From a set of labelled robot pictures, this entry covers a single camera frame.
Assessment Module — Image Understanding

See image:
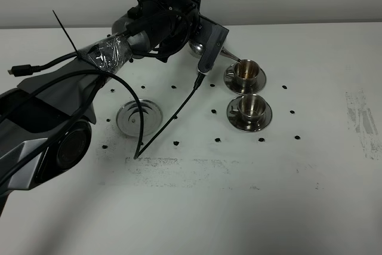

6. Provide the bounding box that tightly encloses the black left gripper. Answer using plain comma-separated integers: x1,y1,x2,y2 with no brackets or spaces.
140,0,201,43

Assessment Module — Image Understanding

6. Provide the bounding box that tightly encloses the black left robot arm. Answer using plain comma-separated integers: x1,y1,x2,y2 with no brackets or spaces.
1,0,201,205

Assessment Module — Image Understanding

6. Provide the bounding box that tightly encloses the far stainless steel teacup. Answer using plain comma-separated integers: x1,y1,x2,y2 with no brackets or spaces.
223,59,260,88

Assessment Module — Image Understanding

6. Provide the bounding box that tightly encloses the stainless steel teacup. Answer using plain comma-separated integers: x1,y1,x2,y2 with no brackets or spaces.
227,94,267,124
223,59,260,88

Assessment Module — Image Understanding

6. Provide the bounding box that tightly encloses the far stainless steel saucer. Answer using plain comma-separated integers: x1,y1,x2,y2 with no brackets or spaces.
223,64,267,95

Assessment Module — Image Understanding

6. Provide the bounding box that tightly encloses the stainless steel saucer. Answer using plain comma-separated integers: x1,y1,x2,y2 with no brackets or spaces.
223,64,267,95
226,96,272,132

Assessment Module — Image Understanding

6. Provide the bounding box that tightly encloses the near stainless steel teacup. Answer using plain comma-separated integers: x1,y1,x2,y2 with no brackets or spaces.
227,94,267,124

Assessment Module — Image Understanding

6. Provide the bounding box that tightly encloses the near stainless steel saucer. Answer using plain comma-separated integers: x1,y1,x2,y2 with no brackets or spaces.
226,96,272,132

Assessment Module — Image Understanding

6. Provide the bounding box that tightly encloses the stainless steel teapot coaster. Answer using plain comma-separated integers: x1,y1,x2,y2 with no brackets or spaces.
116,99,163,138

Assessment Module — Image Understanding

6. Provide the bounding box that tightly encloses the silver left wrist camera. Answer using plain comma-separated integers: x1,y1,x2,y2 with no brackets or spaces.
198,24,229,73

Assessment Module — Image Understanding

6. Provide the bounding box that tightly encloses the black left camera cable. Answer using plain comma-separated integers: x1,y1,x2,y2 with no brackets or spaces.
0,68,206,190

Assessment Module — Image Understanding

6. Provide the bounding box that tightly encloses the black cable tie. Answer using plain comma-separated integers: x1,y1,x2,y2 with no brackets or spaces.
52,10,82,59

